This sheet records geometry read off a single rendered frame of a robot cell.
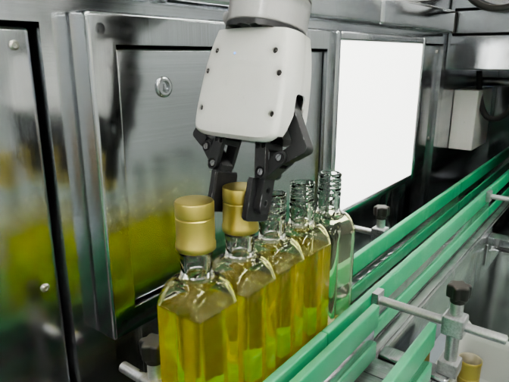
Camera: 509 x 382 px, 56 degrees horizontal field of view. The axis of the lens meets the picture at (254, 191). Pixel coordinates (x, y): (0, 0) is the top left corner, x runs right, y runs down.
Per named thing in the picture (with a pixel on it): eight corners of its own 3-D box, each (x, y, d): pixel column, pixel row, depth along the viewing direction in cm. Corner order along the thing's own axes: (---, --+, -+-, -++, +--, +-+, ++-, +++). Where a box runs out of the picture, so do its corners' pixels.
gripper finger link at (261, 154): (260, 100, 43) (229, 148, 45) (294, 131, 40) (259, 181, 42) (278, 106, 45) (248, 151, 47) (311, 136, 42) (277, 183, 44)
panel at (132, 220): (402, 177, 122) (414, 37, 113) (413, 179, 120) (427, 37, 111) (98, 333, 54) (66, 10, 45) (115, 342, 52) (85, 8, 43)
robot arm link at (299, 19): (203, -11, 44) (198, 20, 44) (281, -20, 39) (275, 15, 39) (252, 16, 50) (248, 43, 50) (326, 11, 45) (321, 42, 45)
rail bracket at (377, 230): (355, 261, 98) (359, 198, 94) (387, 270, 94) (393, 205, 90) (346, 267, 95) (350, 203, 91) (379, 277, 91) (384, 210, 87)
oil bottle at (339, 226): (314, 340, 70) (320, 200, 64) (349, 355, 66) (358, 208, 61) (293, 359, 66) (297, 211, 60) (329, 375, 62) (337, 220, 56)
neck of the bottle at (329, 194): (323, 204, 62) (325, 168, 61) (344, 208, 60) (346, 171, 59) (311, 210, 60) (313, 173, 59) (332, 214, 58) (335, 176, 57)
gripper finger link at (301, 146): (270, 72, 43) (237, 123, 45) (326, 122, 39) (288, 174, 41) (277, 75, 44) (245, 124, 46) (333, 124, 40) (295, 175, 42)
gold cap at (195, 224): (181, 239, 44) (179, 193, 43) (219, 241, 44) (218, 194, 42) (170, 255, 40) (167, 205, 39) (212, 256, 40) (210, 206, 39)
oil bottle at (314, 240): (291, 359, 66) (295, 211, 60) (327, 376, 62) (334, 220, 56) (266, 380, 61) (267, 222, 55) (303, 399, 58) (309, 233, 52)
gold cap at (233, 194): (238, 220, 49) (237, 179, 48) (266, 228, 47) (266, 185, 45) (214, 230, 46) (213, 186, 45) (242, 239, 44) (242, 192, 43)
